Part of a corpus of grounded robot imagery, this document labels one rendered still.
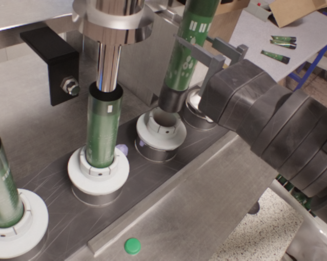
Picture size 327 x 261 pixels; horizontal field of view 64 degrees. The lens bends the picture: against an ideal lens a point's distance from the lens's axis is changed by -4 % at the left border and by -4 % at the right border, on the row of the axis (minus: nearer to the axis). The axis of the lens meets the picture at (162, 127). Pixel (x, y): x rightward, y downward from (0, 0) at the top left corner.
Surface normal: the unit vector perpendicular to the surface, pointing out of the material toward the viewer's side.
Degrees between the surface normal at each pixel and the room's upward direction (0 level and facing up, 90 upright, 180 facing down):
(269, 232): 0
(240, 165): 0
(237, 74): 0
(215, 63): 90
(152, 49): 90
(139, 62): 90
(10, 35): 90
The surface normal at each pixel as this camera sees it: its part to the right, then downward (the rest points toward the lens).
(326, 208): -0.71, 0.54
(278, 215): 0.22, -0.67
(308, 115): -0.11, -0.42
